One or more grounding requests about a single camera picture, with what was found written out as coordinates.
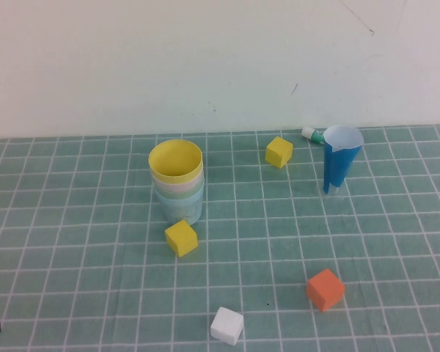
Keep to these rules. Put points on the green plastic cup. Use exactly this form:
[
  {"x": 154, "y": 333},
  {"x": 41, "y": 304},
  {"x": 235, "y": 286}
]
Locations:
[{"x": 183, "y": 194}]

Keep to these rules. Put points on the yellow plastic cup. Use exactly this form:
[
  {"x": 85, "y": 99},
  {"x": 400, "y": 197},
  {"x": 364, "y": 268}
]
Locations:
[{"x": 168, "y": 161}]

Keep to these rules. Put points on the green grid tablecloth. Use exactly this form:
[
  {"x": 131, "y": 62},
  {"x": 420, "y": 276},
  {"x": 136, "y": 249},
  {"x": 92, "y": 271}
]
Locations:
[{"x": 77, "y": 256}]

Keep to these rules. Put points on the yellow foam cube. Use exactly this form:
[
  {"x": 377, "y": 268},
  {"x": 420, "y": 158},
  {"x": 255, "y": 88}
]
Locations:
[
  {"x": 278, "y": 150},
  {"x": 181, "y": 238}
]

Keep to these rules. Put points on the light blue plastic cup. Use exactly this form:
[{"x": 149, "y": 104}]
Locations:
[{"x": 179, "y": 210}]

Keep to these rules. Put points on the white foam cube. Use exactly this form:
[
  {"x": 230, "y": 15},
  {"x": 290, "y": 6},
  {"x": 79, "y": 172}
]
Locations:
[{"x": 226, "y": 325}]

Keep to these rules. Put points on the orange foam cube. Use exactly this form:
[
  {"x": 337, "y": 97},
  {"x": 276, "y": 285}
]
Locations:
[{"x": 325, "y": 289}]

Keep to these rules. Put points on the small clear glass holder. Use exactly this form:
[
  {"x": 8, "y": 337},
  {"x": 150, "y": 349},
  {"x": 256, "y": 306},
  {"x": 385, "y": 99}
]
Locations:
[{"x": 333, "y": 190}]

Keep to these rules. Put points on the white green glue stick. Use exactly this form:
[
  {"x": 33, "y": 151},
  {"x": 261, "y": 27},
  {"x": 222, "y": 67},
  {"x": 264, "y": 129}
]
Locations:
[{"x": 313, "y": 135}]

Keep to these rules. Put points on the blue paper cone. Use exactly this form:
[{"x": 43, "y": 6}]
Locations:
[{"x": 337, "y": 165}]

